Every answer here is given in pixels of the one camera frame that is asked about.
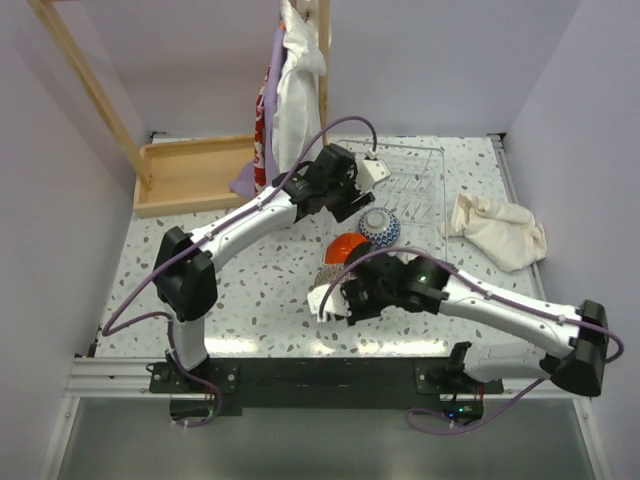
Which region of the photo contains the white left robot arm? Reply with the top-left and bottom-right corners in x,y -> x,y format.
153,144 -> 391,372

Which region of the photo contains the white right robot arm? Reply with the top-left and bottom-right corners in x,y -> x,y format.
340,250 -> 609,397

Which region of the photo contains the orange plastic bowl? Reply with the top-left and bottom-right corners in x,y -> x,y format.
324,232 -> 368,265

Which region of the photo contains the red and white patterned cloth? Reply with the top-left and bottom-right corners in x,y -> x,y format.
253,69 -> 270,195

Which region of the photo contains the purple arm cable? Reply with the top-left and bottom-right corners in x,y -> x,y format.
99,116 -> 379,429
317,247 -> 626,436

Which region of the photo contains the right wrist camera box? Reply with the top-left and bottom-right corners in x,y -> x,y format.
307,284 -> 351,324

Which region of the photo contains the white hanging cloth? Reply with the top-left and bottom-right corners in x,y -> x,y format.
272,1 -> 326,172

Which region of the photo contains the white wire dish rack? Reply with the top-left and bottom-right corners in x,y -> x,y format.
319,138 -> 448,265

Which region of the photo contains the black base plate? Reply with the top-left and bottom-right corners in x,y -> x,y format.
146,357 -> 504,423

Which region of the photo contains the cream cloth on table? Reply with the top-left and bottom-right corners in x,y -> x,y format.
439,194 -> 548,272

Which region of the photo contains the purple cloth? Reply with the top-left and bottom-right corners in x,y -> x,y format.
230,22 -> 287,199

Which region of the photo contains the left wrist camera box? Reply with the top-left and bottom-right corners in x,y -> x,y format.
356,158 -> 391,193

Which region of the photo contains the red blue patterned bowl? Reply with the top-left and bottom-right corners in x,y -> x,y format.
357,207 -> 401,248

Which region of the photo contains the brown patterned ceramic bowl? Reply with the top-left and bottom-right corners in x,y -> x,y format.
312,264 -> 357,289

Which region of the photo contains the wooden tray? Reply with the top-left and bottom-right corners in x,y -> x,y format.
133,135 -> 254,218

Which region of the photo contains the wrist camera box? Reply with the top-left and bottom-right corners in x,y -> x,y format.
356,158 -> 391,193
307,284 -> 351,324

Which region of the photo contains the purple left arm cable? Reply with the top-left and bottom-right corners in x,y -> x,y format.
99,116 -> 379,429

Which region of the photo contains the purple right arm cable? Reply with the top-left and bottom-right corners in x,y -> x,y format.
317,247 -> 626,436

